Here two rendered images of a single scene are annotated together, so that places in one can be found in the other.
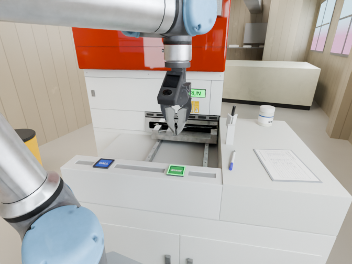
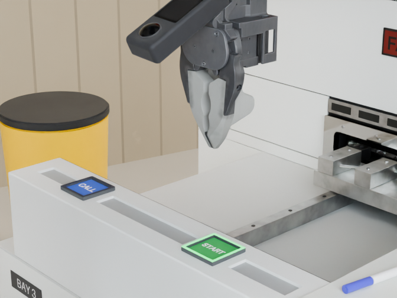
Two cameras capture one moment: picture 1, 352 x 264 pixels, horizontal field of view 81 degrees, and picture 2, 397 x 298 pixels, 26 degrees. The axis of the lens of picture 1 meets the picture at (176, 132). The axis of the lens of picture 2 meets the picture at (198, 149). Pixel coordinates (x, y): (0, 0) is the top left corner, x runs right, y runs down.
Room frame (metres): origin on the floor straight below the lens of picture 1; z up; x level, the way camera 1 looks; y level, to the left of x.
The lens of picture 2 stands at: (-0.17, -0.56, 1.44)
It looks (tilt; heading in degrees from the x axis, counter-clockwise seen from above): 20 degrees down; 37
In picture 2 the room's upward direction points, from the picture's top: straight up
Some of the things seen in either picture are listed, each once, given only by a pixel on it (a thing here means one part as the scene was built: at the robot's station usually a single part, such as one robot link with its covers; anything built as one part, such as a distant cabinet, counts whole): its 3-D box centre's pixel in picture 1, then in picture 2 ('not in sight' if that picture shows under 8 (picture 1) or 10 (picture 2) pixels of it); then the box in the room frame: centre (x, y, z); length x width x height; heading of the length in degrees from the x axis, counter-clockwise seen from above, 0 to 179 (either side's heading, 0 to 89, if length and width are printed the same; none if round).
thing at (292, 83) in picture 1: (258, 80); not in sight; (5.76, -2.26, 0.44); 2.35 x 2.00 x 0.89; 68
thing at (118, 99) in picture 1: (151, 104); (352, 76); (1.21, 0.14, 1.02); 0.81 x 0.03 x 0.40; 80
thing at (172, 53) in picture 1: (176, 54); not in sight; (0.60, 0.00, 1.33); 0.08 x 0.08 x 0.05
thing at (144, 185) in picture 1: (141, 184); (148, 266); (0.61, 0.12, 0.89); 0.55 x 0.09 x 0.14; 80
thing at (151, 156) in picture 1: (151, 155); (272, 226); (0.91, 0.12, 0.84); 0.50 x 0.02 x 0.03; 170
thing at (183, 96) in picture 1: (177, 83); (228, 15); (0.60, -0.01, 1.25); 0.09 x 0.08 x 0.12; 170
